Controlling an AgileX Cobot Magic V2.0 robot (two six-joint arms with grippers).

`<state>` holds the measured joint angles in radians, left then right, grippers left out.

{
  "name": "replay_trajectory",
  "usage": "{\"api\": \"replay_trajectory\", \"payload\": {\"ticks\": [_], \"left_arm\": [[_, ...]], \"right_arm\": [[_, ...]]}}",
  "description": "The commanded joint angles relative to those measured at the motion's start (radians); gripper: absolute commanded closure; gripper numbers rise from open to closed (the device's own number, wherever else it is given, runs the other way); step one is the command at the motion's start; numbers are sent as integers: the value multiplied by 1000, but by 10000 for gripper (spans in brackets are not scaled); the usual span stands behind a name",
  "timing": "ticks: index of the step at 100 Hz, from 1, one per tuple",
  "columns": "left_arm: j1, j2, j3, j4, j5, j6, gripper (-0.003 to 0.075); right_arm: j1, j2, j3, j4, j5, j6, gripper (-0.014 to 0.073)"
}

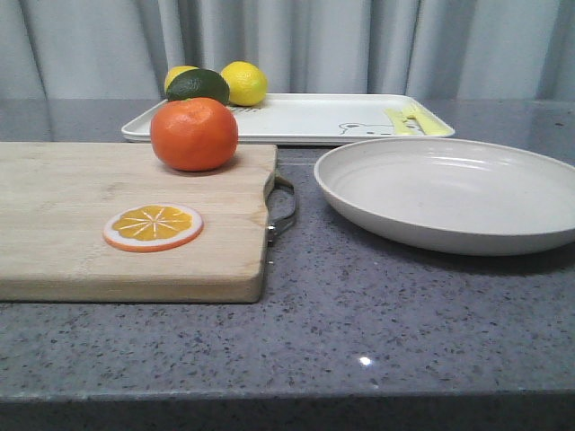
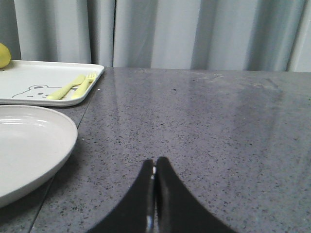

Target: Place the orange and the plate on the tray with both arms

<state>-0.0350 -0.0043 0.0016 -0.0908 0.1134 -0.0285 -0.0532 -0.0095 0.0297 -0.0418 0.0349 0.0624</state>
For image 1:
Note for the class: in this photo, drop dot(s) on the metal cutting board handle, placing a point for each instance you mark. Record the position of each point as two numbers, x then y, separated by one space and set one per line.
283 207

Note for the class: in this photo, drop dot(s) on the white rectangular tray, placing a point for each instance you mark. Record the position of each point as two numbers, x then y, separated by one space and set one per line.
327 119

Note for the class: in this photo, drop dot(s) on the yellow lemon right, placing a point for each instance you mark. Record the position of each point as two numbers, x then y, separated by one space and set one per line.
248 85

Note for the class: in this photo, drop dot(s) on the beige round plate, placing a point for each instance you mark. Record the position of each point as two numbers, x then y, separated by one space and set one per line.
452 195

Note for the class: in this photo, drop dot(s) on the orange mandarin fruit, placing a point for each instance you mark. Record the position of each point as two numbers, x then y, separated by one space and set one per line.
194 135

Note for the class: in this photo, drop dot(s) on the yellow plastic fork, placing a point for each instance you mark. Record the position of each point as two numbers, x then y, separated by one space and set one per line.
428 124

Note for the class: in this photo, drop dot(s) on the orange slice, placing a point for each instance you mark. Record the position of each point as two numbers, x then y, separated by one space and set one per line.
153 227

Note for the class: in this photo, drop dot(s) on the grey curtain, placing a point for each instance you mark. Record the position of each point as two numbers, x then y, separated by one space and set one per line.
465 50

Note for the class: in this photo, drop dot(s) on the green lime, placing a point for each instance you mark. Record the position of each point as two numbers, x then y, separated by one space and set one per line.
198 83

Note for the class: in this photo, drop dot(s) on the yellow lemon left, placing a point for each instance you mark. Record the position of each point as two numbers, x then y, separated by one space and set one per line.
174 72

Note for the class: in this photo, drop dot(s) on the yellow lemon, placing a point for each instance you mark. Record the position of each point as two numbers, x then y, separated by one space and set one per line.
248 85
174 72

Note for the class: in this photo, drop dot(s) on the wooden cutting board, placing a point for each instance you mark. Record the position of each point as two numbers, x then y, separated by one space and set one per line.
57 197

